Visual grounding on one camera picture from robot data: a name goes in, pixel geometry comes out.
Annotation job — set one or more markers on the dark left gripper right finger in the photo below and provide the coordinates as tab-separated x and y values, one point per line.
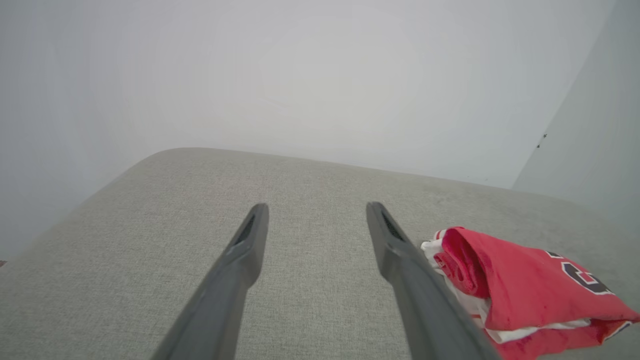
425	310

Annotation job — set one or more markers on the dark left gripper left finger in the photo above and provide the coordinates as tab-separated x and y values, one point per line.
225	300

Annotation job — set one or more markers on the red Bulls 23 jersey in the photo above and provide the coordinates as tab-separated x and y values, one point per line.
525	285

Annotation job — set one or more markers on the grey fabric cushion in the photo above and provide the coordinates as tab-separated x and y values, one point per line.
320	250

